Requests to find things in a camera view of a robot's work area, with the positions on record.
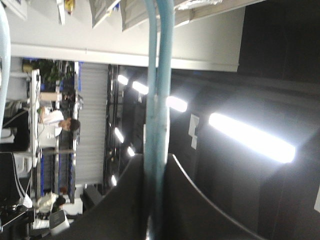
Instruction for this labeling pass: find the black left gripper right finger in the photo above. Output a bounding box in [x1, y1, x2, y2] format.
[162, 153, 262, 240]

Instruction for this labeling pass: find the person in white shirt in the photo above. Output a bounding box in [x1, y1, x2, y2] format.
[37, 106, 81, 137]

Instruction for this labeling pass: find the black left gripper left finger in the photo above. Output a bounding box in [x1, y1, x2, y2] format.
[43, 154, 146, 240]

